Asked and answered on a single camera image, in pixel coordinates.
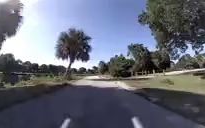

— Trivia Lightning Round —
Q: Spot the group of green trees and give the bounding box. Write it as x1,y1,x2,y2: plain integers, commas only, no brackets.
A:
98,43,173,78

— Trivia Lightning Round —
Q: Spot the single palm tree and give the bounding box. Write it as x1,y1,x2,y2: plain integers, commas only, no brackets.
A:
54,28,93,80

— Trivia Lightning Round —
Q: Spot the grey asphalt path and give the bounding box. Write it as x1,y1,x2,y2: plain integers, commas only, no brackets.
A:
0,75,205,128

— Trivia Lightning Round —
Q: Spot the wooden fence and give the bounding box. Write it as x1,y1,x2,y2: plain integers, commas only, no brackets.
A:
131,68,167,77

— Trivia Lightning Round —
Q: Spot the distant row of trees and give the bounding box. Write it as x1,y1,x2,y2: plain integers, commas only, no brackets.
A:
0,53,99,75

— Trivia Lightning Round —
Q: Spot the robot's own part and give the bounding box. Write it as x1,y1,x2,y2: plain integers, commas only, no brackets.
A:
59,117,72,128
130,115,144,128

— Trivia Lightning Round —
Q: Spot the grass verge with weeds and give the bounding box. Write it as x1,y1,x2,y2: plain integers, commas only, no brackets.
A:
0,73,91,114

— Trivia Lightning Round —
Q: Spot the grass lawn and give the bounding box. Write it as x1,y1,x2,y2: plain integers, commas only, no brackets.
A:
99,71,205,128

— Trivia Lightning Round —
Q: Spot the pale road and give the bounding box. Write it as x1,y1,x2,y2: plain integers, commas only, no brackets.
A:
164,67,205,76

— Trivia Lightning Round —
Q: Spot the large leafy tree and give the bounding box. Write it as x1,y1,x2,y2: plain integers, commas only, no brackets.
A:
138,0,205,59

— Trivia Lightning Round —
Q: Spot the cluster of palm trees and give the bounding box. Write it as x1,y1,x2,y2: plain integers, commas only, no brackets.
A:
0,0,25,51

